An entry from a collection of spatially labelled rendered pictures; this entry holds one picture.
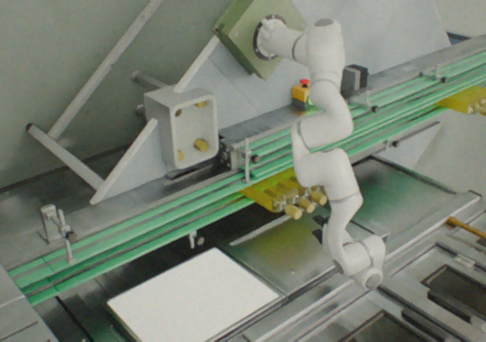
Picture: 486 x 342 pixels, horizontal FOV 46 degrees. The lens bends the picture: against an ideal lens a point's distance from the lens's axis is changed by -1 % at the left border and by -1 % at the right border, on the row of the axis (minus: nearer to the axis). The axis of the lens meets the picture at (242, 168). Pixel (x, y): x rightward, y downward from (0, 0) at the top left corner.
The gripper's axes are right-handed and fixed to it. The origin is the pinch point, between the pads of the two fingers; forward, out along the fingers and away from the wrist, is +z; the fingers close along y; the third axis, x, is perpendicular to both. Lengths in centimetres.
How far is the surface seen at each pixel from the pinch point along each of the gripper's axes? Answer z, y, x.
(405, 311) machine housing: -29.9, -14.9, -11.5
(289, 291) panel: -10.5, -11.5, 15.8
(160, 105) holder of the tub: 40, 33, 35
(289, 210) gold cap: 10.8, 1.0, 4.3
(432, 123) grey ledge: 66, -16, -103
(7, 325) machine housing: -29, 24, 89
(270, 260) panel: 5.6, -12.3, 14.0
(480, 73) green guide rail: 67, 4, -130
